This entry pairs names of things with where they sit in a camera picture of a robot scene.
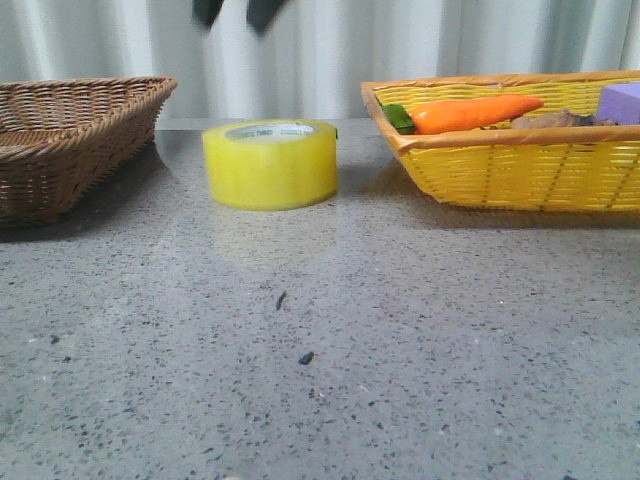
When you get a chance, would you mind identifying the yellow tape roll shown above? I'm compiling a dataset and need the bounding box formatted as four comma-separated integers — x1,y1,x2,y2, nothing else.
202,119,338,211

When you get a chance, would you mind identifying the purple foam block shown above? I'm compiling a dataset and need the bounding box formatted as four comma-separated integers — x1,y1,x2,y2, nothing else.
596,82,640,125

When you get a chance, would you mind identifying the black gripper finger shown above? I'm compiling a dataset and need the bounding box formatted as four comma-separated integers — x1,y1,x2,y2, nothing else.
246,0,287,31
192,0,224,28

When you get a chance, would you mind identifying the brown toy animal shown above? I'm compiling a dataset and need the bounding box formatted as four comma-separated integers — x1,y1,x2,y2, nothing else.
510,110,619,129

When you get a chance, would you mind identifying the yellow woven basket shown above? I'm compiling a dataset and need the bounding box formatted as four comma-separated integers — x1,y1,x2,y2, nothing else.
361,70,639,213

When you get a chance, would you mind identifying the brown wicker basket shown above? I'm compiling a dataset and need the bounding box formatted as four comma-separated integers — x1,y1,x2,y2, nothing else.
1,76,177,227

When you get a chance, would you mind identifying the orange toy carrot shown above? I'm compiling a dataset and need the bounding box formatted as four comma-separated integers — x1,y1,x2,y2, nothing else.
382,94,544,135

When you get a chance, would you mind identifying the white pleated curtain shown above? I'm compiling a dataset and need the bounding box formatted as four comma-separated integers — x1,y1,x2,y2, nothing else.
1,1,639,122

